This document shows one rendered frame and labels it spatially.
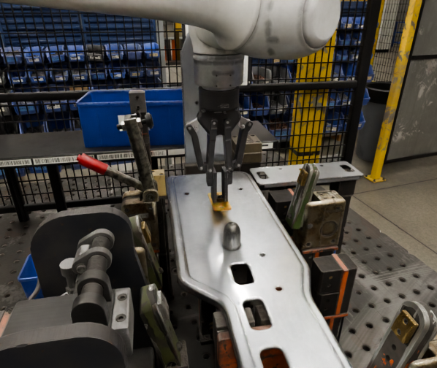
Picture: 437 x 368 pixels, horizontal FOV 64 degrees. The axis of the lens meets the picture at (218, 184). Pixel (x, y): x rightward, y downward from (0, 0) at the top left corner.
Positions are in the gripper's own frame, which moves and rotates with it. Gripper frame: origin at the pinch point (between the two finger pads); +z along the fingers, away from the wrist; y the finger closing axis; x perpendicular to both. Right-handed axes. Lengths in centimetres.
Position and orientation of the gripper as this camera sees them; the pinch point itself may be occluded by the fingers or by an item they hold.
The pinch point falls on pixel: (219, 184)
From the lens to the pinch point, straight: 73.0
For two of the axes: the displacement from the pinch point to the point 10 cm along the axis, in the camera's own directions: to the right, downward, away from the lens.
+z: 0.0, 8.9, 4.5
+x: -1.9, -4.4, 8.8
